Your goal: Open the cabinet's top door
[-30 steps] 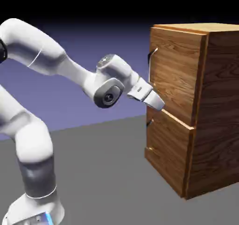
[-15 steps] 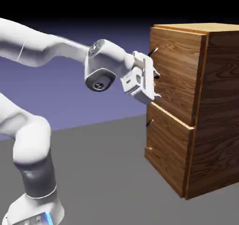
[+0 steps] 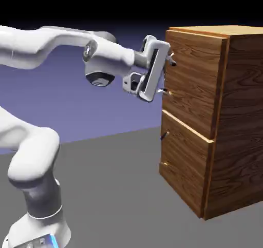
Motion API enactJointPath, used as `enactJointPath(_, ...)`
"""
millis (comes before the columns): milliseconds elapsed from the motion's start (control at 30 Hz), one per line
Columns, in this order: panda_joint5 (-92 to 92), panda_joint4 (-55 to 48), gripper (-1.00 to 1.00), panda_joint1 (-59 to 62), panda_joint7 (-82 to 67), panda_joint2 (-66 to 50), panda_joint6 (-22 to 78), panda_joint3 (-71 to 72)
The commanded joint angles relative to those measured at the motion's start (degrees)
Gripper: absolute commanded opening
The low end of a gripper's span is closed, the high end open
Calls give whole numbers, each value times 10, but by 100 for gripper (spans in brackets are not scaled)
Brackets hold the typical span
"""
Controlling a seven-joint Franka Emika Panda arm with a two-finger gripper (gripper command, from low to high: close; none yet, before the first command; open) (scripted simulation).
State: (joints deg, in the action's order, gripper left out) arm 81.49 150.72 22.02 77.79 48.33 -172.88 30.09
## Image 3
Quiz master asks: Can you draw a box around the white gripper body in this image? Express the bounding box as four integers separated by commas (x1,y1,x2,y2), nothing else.
138,34,172,103

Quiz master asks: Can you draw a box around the large wooden cabinet door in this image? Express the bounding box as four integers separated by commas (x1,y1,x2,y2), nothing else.
162,29,231,140

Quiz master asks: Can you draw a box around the small wooden cabinet door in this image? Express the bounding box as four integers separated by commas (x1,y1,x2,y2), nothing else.
159,109,215,219

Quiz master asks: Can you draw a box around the wooden cabinet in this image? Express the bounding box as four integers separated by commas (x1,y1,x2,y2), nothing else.
159,25,263,221

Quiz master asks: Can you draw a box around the long curved metal handle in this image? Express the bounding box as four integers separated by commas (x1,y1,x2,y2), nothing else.
162,61,178,96

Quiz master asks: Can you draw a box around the short curved metal handle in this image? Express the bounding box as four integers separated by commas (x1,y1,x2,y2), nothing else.
160,130,171,167

